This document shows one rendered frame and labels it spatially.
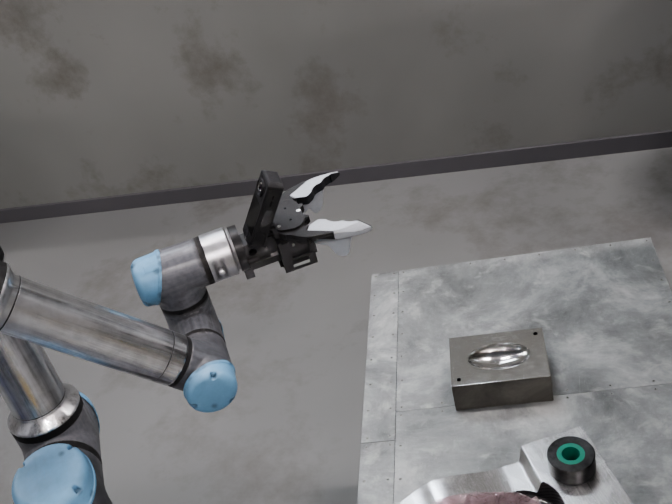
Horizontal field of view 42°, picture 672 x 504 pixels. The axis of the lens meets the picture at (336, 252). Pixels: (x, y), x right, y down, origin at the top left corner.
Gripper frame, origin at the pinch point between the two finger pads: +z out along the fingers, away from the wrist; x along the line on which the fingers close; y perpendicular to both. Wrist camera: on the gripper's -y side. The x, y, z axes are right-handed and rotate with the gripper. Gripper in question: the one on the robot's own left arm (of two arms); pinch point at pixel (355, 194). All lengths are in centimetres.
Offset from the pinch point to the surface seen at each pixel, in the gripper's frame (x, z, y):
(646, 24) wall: -180, 176, 112
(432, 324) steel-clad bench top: -32, 19, 71
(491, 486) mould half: 22, 9, 56
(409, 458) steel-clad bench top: 3, -1, 66
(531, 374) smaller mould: 0, 28, 59
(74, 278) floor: -234, -90, 179
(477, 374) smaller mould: -6, 19, 60
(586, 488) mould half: 31, 22, 51
